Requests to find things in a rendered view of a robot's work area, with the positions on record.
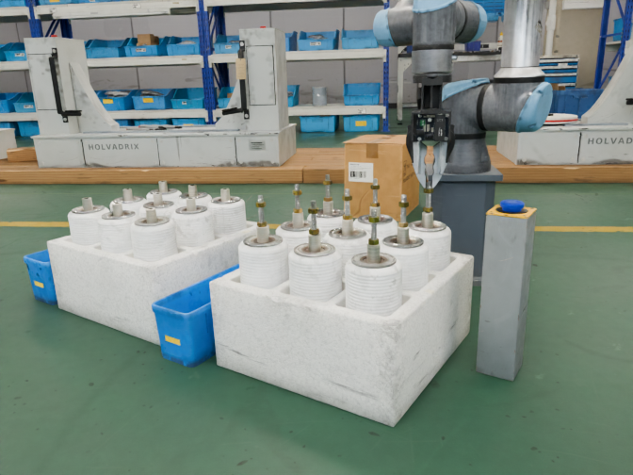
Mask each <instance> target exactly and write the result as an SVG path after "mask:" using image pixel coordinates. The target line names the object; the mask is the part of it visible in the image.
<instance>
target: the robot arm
mask: <svg viewBox="0 0 633 475"><path fill-rule="evenodd" d="M543 16H544V0H505V7H504V23H503V39H502V55H501V68H500V70H499V71H498V72H497V73H496V74H495V75H494V84H490V81H489V78H477V79H469V80H464V81H457V82H452V74H449V73H452V72H453V62H452V61H455V60H457V59H458V57H457V56H452V54H453V53H454V50H453V49H454V46H455V42H458V43H462V44H464V43H469V42H472V41H476V40H477V39H478V38H480V36H481V35H482V34H483V32H484V31H485V28H486V25H487V15H486V12H485V10H484V9H483V7H482V6H480V5H479V4H476V3H474V2H473V1H468V0H467V1H463V0H399V1H398V3H397V4H396V6H395V7H394V8H388V9H384V10H381V11H379V12H378V13H377V15H376V17H375V19H374V24H373V31H374V36H375V37H376V41H377V42H378V44H380V45H381V46H395V47H399V46H406V45H412V46H413V51H412V74H414V76H413V83H421V84H422V87H421V88H418V89H417V109H413V110H412V116H411V125H408V126H407V127H408V133H407V137H406V146H407V150H408V152H409V155H410V157H411V160H412V163H413V166H414V171H415V174H416V176H417V179H418V180H419V182H420V184H421V185H422V186H423V188H425V187H426V186H427V176H426V173H425V169H426V163H425V156H426V154H427V146H426V145H425V144H424V143H422V142H421V141H422V140H434V141H439V142H438V143H436V144H435V145H434V146H433V155H434V159H433V161H432V169H433V174H432V177H431V187H432V188H434V187H435V186H436V184H437V183H438V182H439V180H440V179H441V177H442V174H443V172H446V173H481V172H488V171H490V170H491V159H490V156H489V153H488V149H487V145H486V141H485V138H486V131H501V132H516V133H522V132H535V131H537V130H539V129H540V128H541V127H542V126H543V125H544V122H545V120H546V118H547V116H548V113H549V111H550V108H551V104H552V98H553V92H552V90H553V89H552V86H551V84H550V83H547V82H544V79H545V74H544V72H543V71H542V70H541V69H540V67H539V62H540V51H541V39H542V27H543ZM444 82H452V83H448V84H446V85H445V86H444V87H443V93H442V86H443V83H444Z"/></svg>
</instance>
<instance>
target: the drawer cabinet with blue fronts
mask: <svg viewBox="0 0 633 475"><path fill-rule="evenodd" d="M579 60H580V55H563V56H540V62H539V67H540V69H541V70H542V71H543V72H544V74H545V79H544V82H547V83H556V84H559V86H565V88H566V89H572V88H576V85H577V77H578V68H579Z"/></svg>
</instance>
